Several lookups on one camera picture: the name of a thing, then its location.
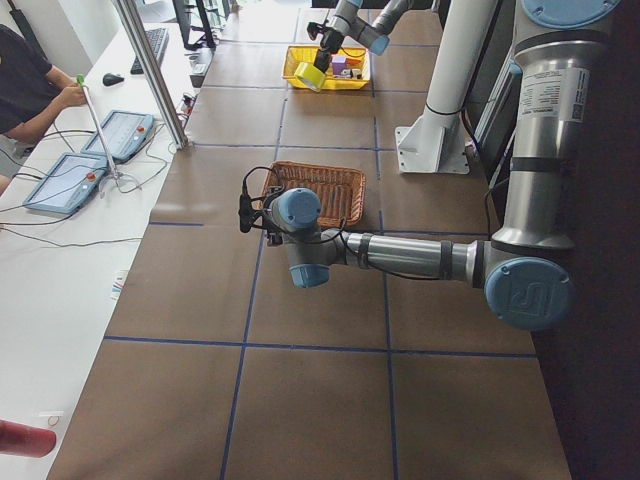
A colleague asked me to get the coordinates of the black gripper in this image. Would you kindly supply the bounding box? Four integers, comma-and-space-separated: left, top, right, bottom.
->
313, 29, 344, 73

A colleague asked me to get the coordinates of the yellow tape roll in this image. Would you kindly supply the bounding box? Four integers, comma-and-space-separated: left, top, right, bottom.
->
294, 62, 326, 92

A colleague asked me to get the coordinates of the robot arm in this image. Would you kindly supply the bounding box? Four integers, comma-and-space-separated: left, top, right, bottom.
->
307, 0, 414, 73
238, 1, 622, 331

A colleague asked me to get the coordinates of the yellow plastic basket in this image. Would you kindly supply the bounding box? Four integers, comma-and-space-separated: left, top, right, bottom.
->
282, 45, 371, 90

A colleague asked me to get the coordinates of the brown wicker basket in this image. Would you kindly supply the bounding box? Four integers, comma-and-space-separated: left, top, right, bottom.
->
262, 161, 366, 228

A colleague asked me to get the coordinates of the purple foam block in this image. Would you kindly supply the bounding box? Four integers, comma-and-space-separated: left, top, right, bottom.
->
331, 55, 348, 77

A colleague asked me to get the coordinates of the toy panda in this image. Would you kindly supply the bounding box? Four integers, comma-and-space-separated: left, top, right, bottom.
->
335, 70, 353, 79

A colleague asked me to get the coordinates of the black keyboard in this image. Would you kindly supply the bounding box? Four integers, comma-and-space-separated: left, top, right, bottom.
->
130, 27, 171, 76

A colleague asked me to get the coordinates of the far teach pendant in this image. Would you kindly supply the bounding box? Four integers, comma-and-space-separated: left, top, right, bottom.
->
101, 110, 154, 164

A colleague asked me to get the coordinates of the teach pendant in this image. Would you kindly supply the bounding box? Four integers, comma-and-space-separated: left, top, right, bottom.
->
101, 110, 154, 164
23, 153, 108, 214

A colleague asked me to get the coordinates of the black computer mouse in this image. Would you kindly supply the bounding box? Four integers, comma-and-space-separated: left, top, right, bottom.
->
102, 73, 124, 87

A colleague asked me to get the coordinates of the green tipped metal stick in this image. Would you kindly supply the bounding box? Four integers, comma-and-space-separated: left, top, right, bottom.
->
76, 74, 142, 194

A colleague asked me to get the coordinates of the near teach pendant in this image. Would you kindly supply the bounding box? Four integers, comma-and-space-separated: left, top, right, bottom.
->
23, 153, 108, 214

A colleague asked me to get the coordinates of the seated person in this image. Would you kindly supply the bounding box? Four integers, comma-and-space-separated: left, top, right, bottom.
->
0, 24, 89, 196

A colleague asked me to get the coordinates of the red cylinder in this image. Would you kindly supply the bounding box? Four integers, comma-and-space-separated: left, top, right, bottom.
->
0, 420, 57, 458

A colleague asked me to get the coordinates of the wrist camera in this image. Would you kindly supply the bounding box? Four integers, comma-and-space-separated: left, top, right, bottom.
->
306, 21, 329, 41
238, 193, 256, 233

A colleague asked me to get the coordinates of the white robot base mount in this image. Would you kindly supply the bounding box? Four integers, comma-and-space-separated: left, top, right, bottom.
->
395, 0, 498, 174

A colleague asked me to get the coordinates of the aluminium frame post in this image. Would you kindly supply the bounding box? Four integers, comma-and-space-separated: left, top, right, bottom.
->
114, 0, 189, 150

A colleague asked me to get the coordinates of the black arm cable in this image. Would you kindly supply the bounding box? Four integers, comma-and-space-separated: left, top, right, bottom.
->
241, 166, 501, 281

